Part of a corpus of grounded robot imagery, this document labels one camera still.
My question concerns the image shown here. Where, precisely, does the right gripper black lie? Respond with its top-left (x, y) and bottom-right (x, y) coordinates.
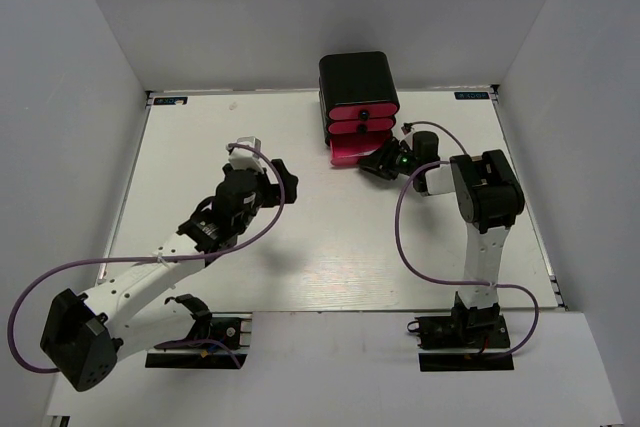
top-left (359, 135), bottom-right (421, 180)

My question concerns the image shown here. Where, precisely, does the pink drawer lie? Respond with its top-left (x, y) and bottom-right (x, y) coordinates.
top-left (328, 102), bottom-right (399, 122)
top-left (329, 131), bottom-right (391, 167)
top-left (324, 117), bottom-right (396, 136)

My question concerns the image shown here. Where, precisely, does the light blue clip pen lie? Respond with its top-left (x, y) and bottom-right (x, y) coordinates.
top-left (349, 150), bottom-right (374, 157)

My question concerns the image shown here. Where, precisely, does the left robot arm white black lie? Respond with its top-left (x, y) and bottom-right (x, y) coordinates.
top-left (40, 156), bottom-right (299, 392)

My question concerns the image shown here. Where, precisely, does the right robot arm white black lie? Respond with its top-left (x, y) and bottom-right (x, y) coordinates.
top-left (358, 131), bottom-right (525, 346)

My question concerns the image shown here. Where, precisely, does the black drawer cabinet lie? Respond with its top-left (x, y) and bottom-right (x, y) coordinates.
top-left (319, 51), bottom-right (399, 110)

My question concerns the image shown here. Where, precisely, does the right blue table sticker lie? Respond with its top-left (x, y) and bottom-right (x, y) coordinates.
top-left (454, 91), bottom-right (490, 100)

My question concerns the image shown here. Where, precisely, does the blue table sticker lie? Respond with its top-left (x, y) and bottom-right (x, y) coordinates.
top-left (454, 91), bottom-right (490, 100)
top-left (153, 96), bottom-right (188, 106)

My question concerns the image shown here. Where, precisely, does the left blue table sticker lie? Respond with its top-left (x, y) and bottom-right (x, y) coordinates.
top-left (153, 96), bottom-right (188, 106)

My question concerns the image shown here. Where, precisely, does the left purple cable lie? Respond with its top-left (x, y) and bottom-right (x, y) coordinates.
top-left (8, 144), bottom-right (287, 374)

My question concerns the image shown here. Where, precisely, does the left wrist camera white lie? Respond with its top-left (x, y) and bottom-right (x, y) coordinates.
top-left (223, 136), bottom-right (263, 173)

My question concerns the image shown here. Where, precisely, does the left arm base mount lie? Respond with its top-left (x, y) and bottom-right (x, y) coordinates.
top-left (145, 314), bottom-right (252, 370)

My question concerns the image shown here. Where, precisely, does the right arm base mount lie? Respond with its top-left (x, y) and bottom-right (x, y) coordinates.
top-left (407, 315), bottom-right (514, 373)

